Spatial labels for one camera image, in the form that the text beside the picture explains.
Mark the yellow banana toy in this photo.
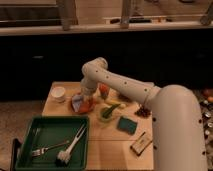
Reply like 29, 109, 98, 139
105, 99, 126, 109

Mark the dark grape bunch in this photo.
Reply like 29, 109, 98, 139
135, 106, 151, 118

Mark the spice jar group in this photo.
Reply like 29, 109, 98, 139
199, 88, 213, 154

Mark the red bowl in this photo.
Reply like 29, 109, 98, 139
71, 94, 95, 114

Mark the white dish brush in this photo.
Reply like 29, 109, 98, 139
55, 125, 86, 166

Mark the light blue towel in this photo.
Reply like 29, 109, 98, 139
72, 94, 83, 112

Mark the small white cup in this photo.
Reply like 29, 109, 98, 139
51, 87, 66, 102

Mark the tan wooden block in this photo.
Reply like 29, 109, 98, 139
130, 132, 152, 156

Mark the green bowl with vegetable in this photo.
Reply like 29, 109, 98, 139
99, 104, 119, 123

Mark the teal sponge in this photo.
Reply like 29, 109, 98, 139
117, 116, 137, 135

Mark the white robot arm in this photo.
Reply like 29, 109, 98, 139
81, 57, 208, 171

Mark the black chair frame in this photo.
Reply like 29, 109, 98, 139
10, 138, 21, 171

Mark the orange carrot toy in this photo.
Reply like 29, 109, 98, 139
99, 83, 110, 99

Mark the green plastic tray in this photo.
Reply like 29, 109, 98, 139
15, 116, 89, 171

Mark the metal fork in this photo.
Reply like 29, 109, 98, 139
31, 140, 69, 157

